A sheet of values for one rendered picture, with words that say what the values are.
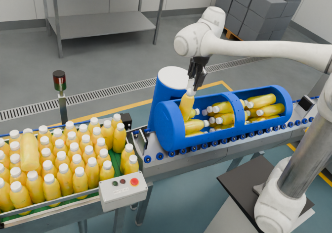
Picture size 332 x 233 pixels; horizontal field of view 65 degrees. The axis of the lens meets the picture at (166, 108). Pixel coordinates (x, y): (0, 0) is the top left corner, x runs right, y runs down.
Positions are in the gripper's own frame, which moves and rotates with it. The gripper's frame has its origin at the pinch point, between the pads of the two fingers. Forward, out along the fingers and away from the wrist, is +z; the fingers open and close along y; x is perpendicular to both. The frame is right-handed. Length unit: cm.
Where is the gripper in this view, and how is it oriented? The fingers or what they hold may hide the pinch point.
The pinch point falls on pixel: (191, 87)
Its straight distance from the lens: 134.2
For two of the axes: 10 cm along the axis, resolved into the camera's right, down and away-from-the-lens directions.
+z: -1.8, 7.2, 6.7
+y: -3.9, -6.8, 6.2
